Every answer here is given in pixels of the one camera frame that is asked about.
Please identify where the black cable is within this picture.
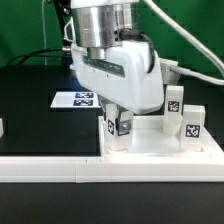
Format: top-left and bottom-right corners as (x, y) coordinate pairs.
(6, 48), (76, 66)

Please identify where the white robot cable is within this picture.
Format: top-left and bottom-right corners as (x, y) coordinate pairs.
(143, 0), (224, 87)

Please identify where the white L-shaped obstacle wall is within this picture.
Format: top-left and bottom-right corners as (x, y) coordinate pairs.
(0, 147), (224, 183)

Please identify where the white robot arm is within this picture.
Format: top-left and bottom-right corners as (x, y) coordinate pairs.
(64, 0), (164, 135)

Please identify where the white base tag plate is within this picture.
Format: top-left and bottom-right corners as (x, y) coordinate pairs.
(51, 91), (100, 109)

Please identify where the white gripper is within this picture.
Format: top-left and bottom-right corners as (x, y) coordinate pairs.
(64, 19), (164, 135)

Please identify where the white square tabletop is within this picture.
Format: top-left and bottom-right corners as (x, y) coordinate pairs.
(98, 116), (219, 155)

